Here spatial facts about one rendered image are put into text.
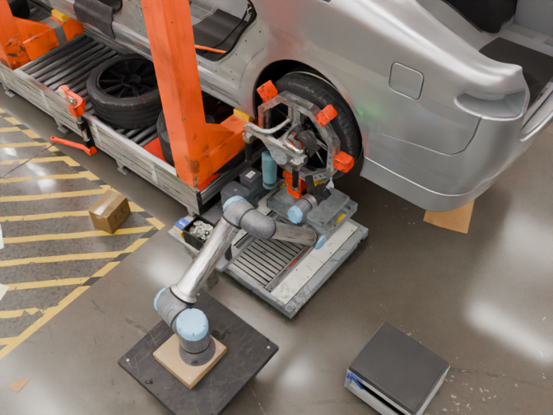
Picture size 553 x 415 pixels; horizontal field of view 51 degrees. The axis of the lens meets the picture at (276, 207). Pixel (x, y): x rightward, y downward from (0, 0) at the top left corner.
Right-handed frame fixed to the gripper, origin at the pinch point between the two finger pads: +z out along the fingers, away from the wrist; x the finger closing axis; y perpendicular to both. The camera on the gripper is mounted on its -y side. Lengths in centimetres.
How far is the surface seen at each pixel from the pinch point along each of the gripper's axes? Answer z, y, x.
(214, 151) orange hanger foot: -30, -49, -43
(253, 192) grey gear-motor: -18, -12, -54
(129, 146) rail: -42, -80, -115
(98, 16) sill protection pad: 3, -166, -127
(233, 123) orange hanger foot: -3, -55, -49
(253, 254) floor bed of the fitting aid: -40, 21, -61
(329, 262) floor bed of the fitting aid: -15, 50, -29
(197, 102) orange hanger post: -38, -78, -12
